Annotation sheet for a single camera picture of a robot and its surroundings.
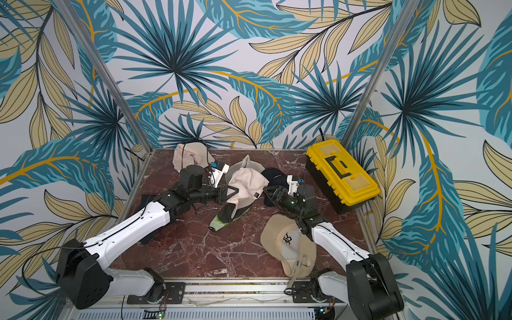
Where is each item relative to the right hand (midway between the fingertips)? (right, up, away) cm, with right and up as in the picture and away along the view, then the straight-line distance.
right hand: (265, 191), depth 80 cm
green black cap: (-19, -13, +13) cm, 26 cm away
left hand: (-11, 0, -6) cm, 12 cm away
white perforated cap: (-10, +12, +23) cm, 28 cm away
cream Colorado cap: (-7, +4, 0) cm, 8 cm away
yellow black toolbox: (+33, +4, +6) cm, 34 cm away
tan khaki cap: (+8, -21, +6) cm, 24 cm away
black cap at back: (+6, +5, +18) cm, 20 cm away
